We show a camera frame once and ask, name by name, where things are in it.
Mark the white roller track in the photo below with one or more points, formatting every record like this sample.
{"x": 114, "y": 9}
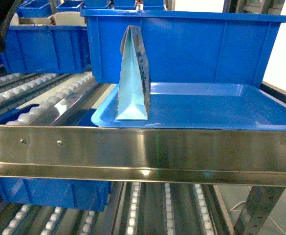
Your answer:
{"x": 52, "y": 98}

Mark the blue plastic tray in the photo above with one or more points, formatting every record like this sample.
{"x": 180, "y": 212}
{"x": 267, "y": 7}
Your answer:
{"x": 201, "y": 106}

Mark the large blue bin behind tray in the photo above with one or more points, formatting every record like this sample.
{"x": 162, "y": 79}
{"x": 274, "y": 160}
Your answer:
{"x": 189, "y": 47}

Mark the blue bin lower shelf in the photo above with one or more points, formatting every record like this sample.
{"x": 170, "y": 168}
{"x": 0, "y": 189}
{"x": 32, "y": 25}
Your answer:
{"x": 84, "y": 195}

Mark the steel shelf front rail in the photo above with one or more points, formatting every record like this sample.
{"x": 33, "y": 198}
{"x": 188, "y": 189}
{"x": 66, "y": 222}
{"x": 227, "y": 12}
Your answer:
{"x": 144, "y": 155}

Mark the blue bin upper left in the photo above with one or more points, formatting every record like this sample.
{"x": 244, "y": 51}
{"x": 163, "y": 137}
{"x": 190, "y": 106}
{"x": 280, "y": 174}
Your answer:
{"x": 46, "y": 49}

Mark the flower gift bag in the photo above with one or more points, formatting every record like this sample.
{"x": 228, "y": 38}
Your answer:
{"x": 134, "y": 94}

